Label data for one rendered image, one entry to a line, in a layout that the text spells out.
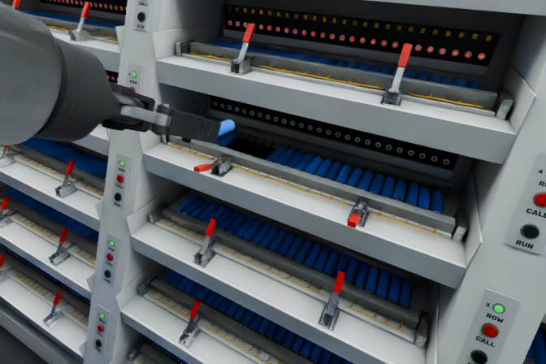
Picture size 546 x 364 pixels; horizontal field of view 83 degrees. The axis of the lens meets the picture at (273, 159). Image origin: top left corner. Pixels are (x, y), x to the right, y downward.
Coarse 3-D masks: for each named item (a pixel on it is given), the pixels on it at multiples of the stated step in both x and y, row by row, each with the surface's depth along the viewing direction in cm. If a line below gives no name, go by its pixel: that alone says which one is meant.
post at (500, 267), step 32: (544, 32) 41; (544, 64) 37; (544, 96) 38; (544, 128) 38; (480, 160) 53; (512, 160) 39; (480, 192) 48; (512, 192) 40; (480, 224) 43; (480, 256) 42; (512, 256) 40; (544, 256) 39; (448, 288) 49; (480, 288) 42; (512, 288) 41; (544, 288) 39; (448, 320) 44; (448, 352) 44; (512, 352) 41
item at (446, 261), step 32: (288, 128) 69; (160, 160) 63; (192, 160) 63; (384, 160) 61; (224, 192) 58; (256, 192) 55; (288, 192) 55; (288, 224) 54; (320, 224) 51; (384, 224) 49; (384, 256) 48; (416, 256) 45; (448, 256) 44
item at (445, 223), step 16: (176, 144) 67; (192, 144) 65; (208, 144) 64; (240, 160) 60; (256, 160) 59; (288, 176) 57; (304, 176) 56; (320, 192) 54; (336, 192) 54; (352, 192) 52; (368, 192) 53; (384, 208) 51; (400, 208) 49; (416, 208) 49; (432, 224) 48; (448, 224) 47
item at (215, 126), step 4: (208, 120) 40; (212, 120) 41; (208, 124) 41; (212, 124) 41; (216, 124) 42; (220, 124) 43; (212, 128) 42; (216, 128) 43; (212, 132) 42; (216, 132) 43; (204, 136) 40; (208, 136) 41; (212, 136) 42; (216, 136) 43; (204, 140) 41; (208, 140) 42; (212, 140) 42; (216, 140) 43
